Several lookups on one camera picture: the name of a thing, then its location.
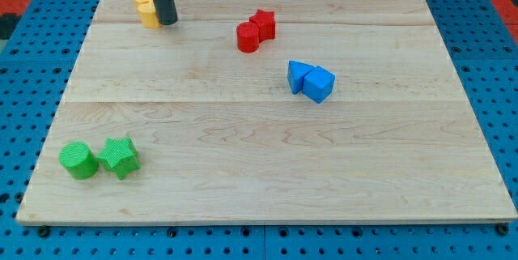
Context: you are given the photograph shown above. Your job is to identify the blue cube block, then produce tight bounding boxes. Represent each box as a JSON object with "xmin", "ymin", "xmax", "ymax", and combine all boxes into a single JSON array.
[{"xmin": 302, "ymin": 66, "xmax": 336, "ymax": 104}]

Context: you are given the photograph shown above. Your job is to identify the wooden board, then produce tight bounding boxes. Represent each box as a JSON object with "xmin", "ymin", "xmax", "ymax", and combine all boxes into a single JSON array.
[{"xmin": 16, "ymin": 0, "xmax": 517, "ymax": 226}]

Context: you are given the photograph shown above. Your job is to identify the blue triangle block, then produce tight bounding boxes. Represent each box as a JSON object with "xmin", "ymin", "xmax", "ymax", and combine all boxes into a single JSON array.
[{"xmin": 287, "ymin": 60, "xmax": 314, "ymax": 95}]

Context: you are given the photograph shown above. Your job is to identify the red cylinder block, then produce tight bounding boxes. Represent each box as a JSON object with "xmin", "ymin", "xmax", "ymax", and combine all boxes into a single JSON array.
[{"xmin": 236, "ymin": 22, "xmax": 260, "ymax": 53}]

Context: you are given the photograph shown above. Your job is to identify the red star block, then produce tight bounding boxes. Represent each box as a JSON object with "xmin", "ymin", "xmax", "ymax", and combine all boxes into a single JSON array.
[{"xmin": 249, "ymin": 9, "xmax": 276, "ymax": 42}]

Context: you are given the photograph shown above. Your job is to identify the green star block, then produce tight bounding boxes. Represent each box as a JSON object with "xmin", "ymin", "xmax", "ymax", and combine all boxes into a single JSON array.
[{"xmin": 96, "ymin": 137, "xmax": 141, "ymax": 180}]

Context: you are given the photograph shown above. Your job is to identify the yellow cylinder block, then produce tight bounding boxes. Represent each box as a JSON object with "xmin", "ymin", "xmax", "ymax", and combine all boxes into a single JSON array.
[{"xmin": 137, "ymin": 2, "xmax": 162, "ymax": 28}]

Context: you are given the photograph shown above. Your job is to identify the green cylinder block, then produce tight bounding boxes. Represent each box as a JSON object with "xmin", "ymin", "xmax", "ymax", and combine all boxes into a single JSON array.
[{"xmin": 58, "ymin": 141, "xmax": 99, "ymax": 180}]

